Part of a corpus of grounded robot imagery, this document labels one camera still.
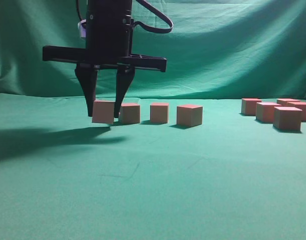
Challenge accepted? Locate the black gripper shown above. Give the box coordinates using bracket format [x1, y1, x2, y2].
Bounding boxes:
[43, 0, 167, 118]

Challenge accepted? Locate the pink cube placed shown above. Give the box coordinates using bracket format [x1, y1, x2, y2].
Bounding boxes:
[92, 100, 115, 125]
[176, 104, 203, 127]
[150, 102, 169, 124]

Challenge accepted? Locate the pink cube column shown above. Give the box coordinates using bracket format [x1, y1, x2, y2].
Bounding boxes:
[241, 98, 262, 116]
[255, 102, 281, 124]
[119, 103, 141, 124]
[273, 106, 302, 132]
[286, 101, 306, 122]
[276, 98, 300, 106]

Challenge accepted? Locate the green cloth backdrop and cover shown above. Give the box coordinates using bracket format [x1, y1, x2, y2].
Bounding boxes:
[0, 0, 306, 240]

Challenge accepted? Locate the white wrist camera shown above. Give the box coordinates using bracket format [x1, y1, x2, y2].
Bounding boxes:
[78, 19, 87, 39]

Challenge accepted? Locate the black cable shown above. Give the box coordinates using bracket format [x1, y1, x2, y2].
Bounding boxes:
[129, 0, 174, 34]

